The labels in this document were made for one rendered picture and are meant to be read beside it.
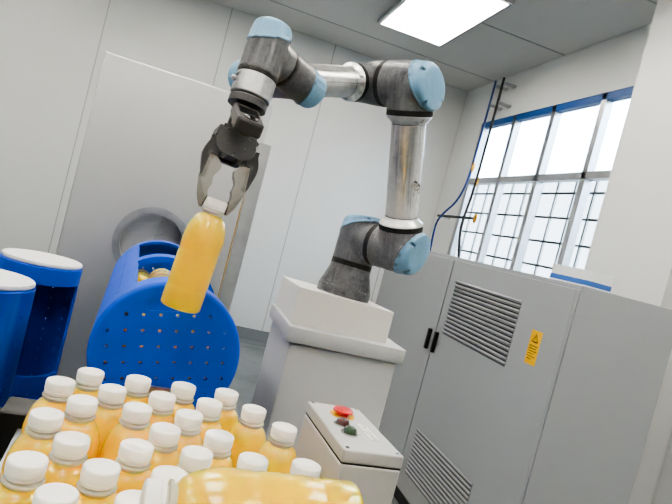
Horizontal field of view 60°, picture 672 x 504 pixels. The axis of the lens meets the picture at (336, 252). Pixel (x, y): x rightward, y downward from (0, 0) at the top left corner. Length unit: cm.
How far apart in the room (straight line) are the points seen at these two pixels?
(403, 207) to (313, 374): 48
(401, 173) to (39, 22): 551
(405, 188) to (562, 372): 125
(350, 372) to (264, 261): 492
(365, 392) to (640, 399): 147
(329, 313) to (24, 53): 547
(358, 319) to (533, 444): 120
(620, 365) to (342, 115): 465
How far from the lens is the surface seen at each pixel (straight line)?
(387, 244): 149
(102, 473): 68
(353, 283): 156
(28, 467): 68
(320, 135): 649
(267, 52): 109
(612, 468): 277
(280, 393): 150
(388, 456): 92
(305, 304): 148
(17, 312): 184
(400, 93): 144
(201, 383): 119
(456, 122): 705
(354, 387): 154
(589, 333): 251
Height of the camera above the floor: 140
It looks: 2 degrees down
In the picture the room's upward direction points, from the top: 15 degrees clockwise
